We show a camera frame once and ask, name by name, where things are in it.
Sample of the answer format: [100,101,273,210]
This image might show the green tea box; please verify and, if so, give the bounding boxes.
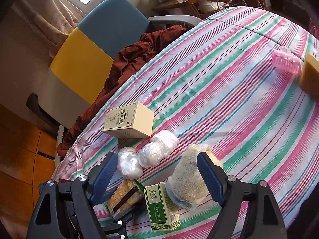
[143,182,181,231]

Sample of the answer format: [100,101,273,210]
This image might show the gauze-wrapped yellow sponge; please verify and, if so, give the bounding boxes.
[166,144,223,211]

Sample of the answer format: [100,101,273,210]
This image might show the grey yellow blue chair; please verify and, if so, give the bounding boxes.
[26,0,202,130]

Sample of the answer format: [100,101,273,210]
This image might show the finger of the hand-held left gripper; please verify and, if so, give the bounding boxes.
[103,186,140,239]

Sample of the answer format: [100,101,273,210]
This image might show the yellow-brown sponge block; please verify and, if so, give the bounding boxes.
[298,53,319,97]

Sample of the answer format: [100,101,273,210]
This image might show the striped pink green tablecloth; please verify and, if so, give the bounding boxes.
[53,5,319,239]

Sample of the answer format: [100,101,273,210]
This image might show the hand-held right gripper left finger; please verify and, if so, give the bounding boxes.
[26,152,118,239]

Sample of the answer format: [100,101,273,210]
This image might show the red-brown crumpled cloth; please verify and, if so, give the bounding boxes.
[57,25,187,157]

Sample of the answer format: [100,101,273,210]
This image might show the wooden shelf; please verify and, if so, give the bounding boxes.
[152,0,265,18]

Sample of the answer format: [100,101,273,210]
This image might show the pink hair roller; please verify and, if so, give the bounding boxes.
[272,48,301,75]

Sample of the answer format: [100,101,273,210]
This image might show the yellow noodle snack packet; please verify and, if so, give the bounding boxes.
[103,179,145,221]

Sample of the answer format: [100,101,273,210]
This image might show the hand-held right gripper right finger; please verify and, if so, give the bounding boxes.
[197,151,287,239]

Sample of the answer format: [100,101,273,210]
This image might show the beige patterned curtain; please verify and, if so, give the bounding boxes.
[10,0,88,58]

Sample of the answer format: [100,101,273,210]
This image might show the orange wooden wardrobe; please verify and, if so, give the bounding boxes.
[0,105,58,205]

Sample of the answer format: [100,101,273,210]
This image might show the cream box with green print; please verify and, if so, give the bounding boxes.
[102,102,154,138]

